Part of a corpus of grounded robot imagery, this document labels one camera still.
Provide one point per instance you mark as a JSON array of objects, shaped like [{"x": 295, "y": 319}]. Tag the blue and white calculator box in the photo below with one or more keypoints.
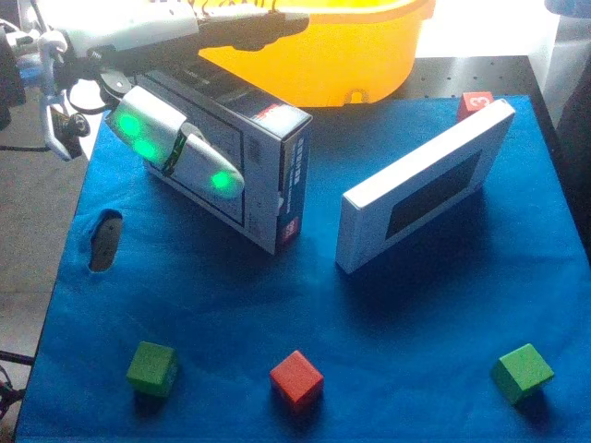
[{"x": 258, "y": 184}]

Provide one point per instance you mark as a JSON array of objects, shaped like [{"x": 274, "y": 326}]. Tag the black rod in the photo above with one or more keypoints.
[{"x": 16, "y": 356}]

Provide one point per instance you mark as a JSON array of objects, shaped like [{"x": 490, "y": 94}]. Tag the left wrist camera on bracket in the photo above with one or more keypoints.
[{"x": 74, "y": 125}]

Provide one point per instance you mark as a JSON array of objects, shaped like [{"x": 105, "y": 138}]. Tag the blue cloth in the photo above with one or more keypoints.
[{"x": 295, "y": 300}]

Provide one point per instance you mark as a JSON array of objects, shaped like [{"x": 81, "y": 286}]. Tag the red block with number three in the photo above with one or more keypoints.
[{"x": 475, "y": 104}]

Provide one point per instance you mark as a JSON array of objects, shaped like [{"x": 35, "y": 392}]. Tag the yellow plastic bin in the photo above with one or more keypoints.
[{"x": 332, "y": 60}]

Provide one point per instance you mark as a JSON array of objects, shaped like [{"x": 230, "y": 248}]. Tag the green block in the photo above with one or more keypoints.
[
  {"x": 152, "y": 369},
  {"x": 522, "y": 374}
]

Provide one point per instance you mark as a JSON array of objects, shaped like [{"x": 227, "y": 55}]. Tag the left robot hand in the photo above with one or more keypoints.
[{"x": 138, "y": 27}]

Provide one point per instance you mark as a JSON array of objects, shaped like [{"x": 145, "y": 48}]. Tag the plain red block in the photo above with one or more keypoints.
[{"x": 297, "y": 380}]

